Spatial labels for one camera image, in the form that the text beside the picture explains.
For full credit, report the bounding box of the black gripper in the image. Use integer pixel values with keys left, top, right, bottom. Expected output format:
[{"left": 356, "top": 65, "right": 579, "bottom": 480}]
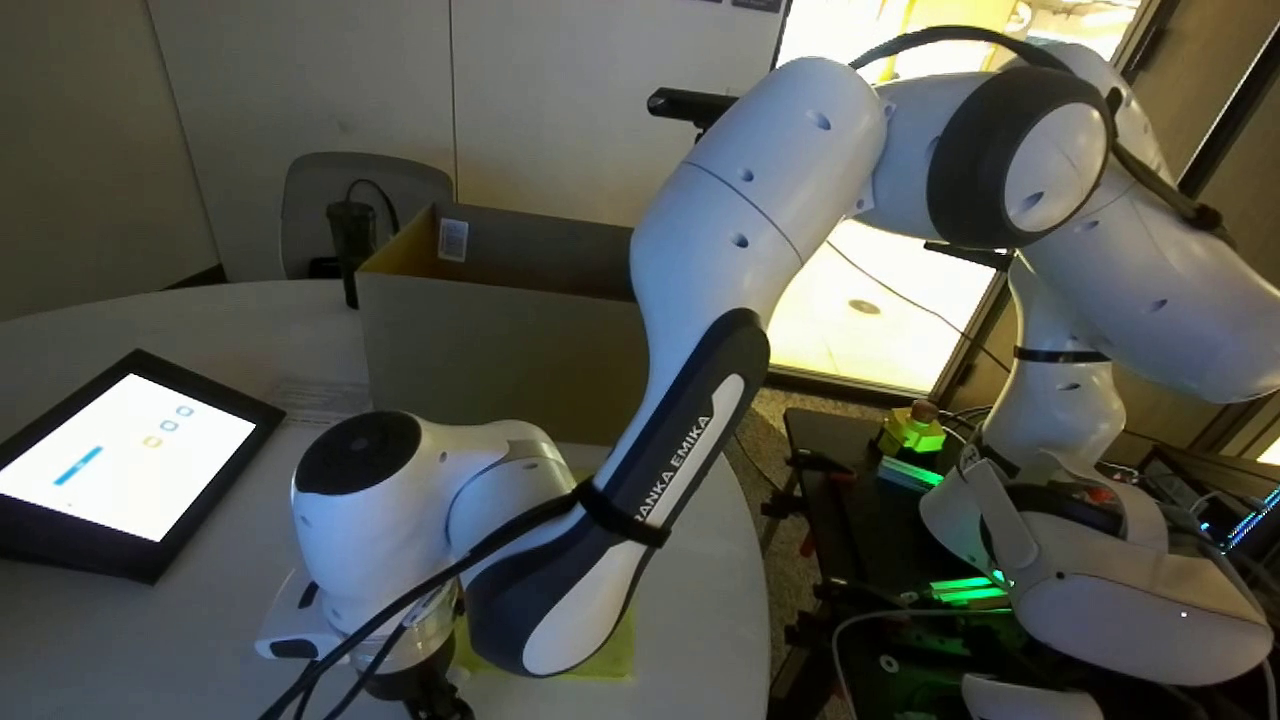
[{"left": 363, "top": 649, "right": 478, "bottom": 720}]

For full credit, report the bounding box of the brown cardboard box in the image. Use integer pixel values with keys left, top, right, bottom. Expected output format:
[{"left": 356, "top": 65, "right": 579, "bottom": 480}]
[{"left": 353, "top": 200, "right": 672, "bottom": 452}]

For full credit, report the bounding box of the black tablet with lit screen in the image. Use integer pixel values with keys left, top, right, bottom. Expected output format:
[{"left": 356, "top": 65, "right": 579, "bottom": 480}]
[{"left": 0, "top": 349, "right": 290, "bottom": 589}]

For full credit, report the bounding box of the black cylindrical desk device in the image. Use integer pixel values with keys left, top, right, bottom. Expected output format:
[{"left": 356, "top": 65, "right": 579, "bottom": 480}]
[{"left": 324, "top": 195, "right": 384, "bottom": 310}]

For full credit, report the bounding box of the black equipment cart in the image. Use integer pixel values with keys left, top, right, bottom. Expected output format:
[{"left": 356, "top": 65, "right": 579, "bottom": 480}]
[{"left": 764, "top": 403, "right": 1280, "bottom": 720}]

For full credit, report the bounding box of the grey office chair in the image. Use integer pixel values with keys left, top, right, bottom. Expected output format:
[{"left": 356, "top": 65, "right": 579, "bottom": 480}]
[{"left": 276, "top": 147, "right": 458, "bottom": 284}]

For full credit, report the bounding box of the black desk device cable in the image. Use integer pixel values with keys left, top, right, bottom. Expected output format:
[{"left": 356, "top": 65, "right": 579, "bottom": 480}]
[{"left": 346, "top": 176, "right": 403, "bottom": 242}]

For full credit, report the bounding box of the black camera bar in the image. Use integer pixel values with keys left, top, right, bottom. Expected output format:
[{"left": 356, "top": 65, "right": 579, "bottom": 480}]
[{"left": 643, "top": 83, "right": 745, "bottom": 135}]

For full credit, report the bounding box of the white robot pedestal cover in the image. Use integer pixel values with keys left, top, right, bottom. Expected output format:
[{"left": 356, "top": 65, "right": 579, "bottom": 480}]
[{"left": 915, "top": 452, "right": 1276, "bottom": 692}]

